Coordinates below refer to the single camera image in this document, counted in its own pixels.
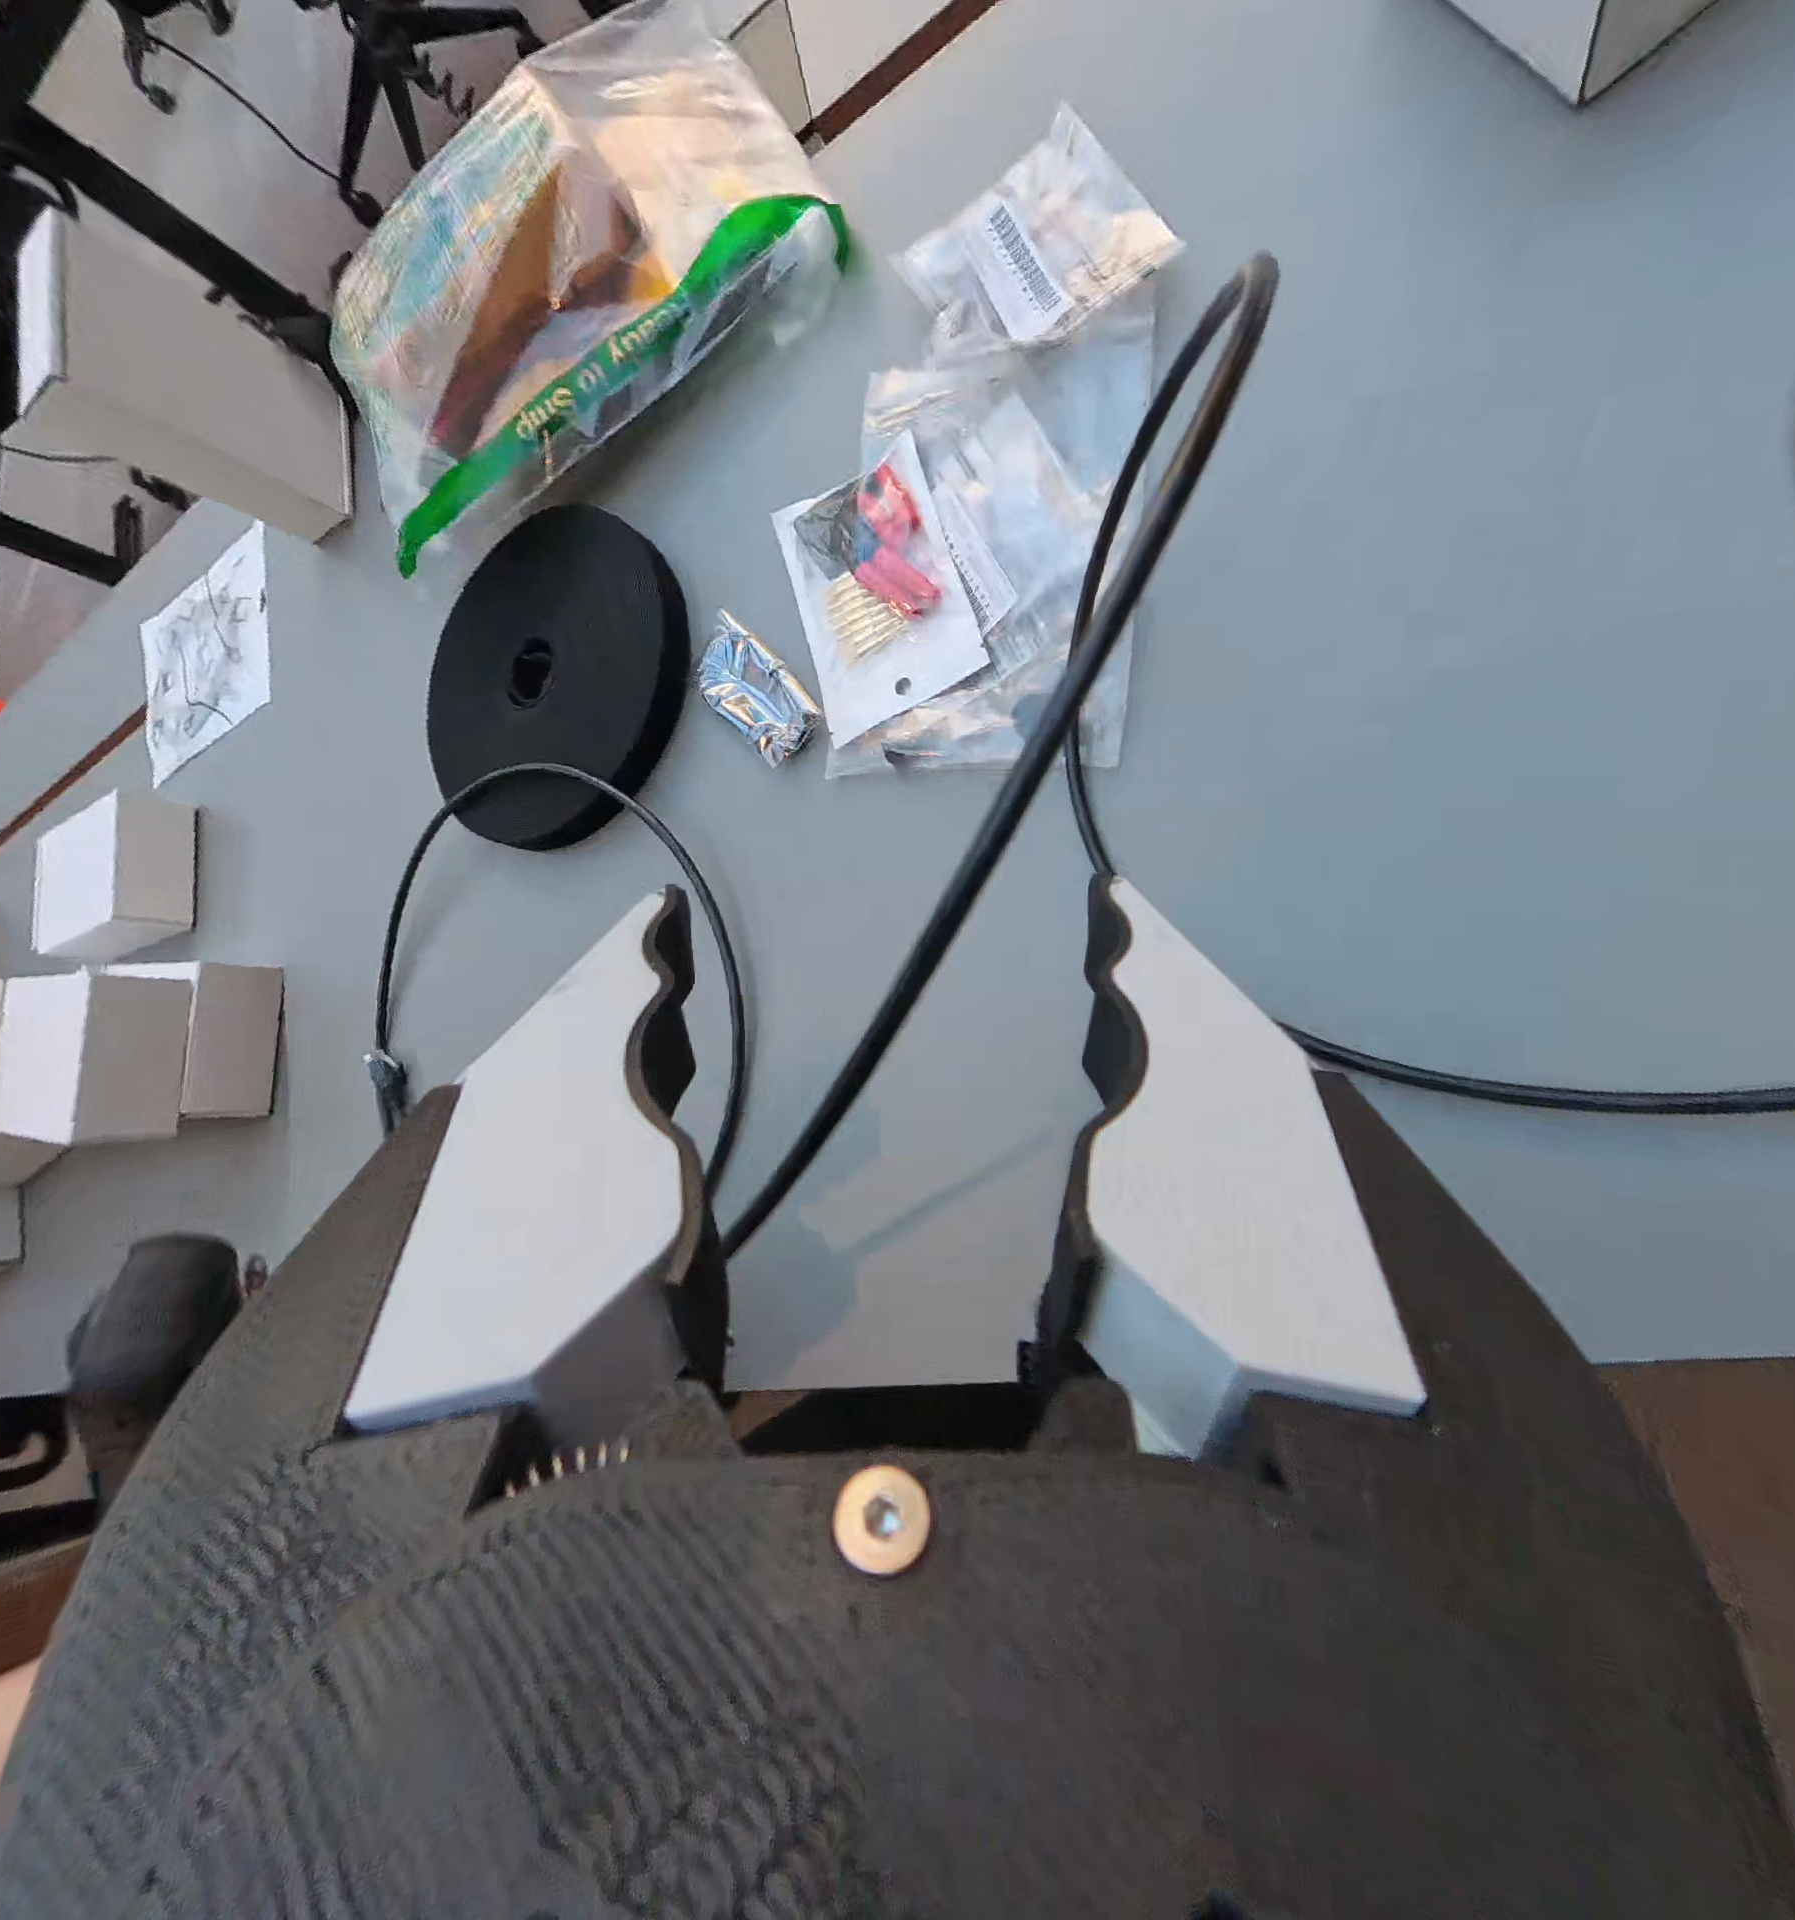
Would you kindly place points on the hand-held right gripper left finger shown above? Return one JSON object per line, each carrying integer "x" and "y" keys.
{"x": 537, "y": 1232}

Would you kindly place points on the clear bag of metal parts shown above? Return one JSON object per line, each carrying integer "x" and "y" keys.
{"x": 1048, "y": 450}

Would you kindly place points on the upright white cardboard box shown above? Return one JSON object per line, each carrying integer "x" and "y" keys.
{"x": 163, "y": 375}

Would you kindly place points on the clear bag of white parts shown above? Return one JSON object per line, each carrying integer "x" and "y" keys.
{"x": 1048, "y": 225}

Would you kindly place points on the small silver foil packet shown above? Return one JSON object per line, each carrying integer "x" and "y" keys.
{"x": 756, "y": 691}

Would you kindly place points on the clear snack bag green edge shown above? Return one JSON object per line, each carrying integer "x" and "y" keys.
{"x": 537, "y": 225}

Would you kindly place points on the clear bag with red label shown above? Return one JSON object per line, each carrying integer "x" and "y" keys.
{"x": 882, "y": 630}

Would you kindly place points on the black velcro tape roll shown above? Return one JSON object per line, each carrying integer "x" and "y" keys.
{"x": 597, "y": 751}

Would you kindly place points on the stack of flat white boxes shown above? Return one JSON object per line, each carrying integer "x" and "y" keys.
{"x": 89, "y": 1051}

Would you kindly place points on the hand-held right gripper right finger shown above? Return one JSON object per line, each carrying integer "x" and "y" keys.
{"x": 1227, "y": 1232}

